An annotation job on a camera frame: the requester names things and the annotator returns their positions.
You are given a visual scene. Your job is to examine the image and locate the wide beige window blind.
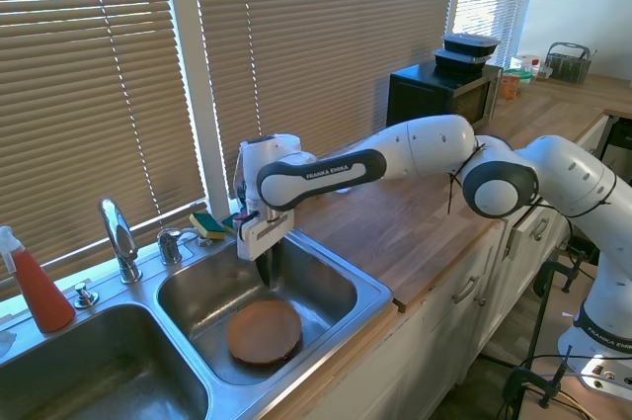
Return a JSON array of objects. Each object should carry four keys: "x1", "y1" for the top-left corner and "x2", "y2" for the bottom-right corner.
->
[{"x1": 0, "y1": 0, "x2": 207, "y2": 293}]

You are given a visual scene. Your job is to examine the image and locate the black clamp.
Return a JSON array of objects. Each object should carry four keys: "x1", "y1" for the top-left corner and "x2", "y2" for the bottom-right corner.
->
[
  {"x1": 502, "y1": 344, "x2": 575, "y2": 410},
  {"x1": 531, "y1": 247, "x2": 599, "y2": 294}
]

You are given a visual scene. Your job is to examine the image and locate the chrome soap dispenser pump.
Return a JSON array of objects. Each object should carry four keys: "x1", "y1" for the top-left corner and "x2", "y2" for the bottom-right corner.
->
[{"x1": 156, "y1": 227, "x2": 199, "y2": 266}]

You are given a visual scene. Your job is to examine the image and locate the small chrome sink knob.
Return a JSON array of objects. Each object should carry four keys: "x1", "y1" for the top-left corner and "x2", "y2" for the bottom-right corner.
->
[{"x1": 73, "y1": 282, "x2": 100, "y2": 309}]

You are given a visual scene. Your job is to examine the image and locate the brown round plate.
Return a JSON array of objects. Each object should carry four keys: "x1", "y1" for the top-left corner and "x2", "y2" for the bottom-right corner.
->
[{"x1": 226, "y1": 298, "x2": 303, "y2": 368}]

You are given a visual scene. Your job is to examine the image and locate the white window frame post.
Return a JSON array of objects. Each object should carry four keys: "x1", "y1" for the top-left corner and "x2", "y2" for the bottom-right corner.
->
[{"x1": 161, "y1": 0, "x2": 234, "y2": 224}]

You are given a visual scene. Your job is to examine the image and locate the grey cutlery caddy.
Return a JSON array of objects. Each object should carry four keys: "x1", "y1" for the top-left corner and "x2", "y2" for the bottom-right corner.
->
[{"x1": 543, "y1": 42, "x2": 593, "y2": 85}]

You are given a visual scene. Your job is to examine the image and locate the teal dark sponge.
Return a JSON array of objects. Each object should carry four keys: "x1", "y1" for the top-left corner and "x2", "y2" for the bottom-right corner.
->
[{"x1": 220, "y1": 213, "x2": 244, "y2": 237}]

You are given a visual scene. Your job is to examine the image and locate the white kitchen cabinets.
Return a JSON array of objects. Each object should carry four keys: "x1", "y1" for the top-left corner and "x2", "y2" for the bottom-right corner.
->
[{"x1": 290, "y1": 113, "x2": 611, "y2": 420}]

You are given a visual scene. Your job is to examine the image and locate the black microwave oven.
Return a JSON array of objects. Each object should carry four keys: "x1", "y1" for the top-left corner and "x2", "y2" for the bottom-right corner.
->
[{"x1": 385, "y1": 62, "x2": 505, "y2": 129}]

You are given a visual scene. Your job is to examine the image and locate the chrome faucet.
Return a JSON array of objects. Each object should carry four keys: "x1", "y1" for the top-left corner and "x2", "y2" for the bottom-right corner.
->
[{"x1": 98, "y1": 198, "x2": 144, "y2": 285}]

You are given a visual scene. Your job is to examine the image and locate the yellow green sponge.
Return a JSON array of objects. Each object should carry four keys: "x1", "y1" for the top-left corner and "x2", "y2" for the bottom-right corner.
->
[{"x1": 189, "y1": 211, "x2": 226, "y2": 242}]

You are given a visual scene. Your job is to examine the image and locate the orange box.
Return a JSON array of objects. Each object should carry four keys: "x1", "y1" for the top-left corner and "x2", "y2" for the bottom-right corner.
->
[{"x1": 497, "y1": 70, "x2": 522, "y2": 101}]

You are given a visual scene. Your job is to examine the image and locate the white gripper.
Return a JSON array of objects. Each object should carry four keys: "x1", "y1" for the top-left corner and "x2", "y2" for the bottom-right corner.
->
[{"x1": 236, "y1": 209, "x2": 296, "y2": 289}]

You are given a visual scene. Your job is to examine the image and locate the stainless steel double sink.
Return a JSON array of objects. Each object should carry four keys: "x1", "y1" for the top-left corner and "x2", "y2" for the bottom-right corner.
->
[{"x1": 0, "y1": 226, "x2": 395, "y2": 420}]

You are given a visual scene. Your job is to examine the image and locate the black food container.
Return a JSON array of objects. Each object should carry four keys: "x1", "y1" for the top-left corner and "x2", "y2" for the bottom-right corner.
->
[
  {"x1": 433, "y1": 47, "x2": 491, "y2": 77},
  {"x1": 441, "y1": 33, "x2": 501, "y2": 57}
]

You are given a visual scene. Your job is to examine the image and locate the medium beige window blind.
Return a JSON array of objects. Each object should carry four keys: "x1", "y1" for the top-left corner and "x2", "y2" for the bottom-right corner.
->
[{"x1": 190, "y1": 0, "x2": 460, "y2": 202}]

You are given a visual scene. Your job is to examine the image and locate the clear container green lid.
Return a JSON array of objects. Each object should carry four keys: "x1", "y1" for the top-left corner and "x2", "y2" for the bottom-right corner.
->
[{"x1": 510, "y1": 52, "x2": 543, "y2": 84}]

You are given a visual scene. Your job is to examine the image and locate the red spray bottle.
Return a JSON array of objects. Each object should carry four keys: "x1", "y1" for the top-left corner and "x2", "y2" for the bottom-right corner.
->
[{"x1": 0, "y1": 225, "x2": 77, "y2": 334}]

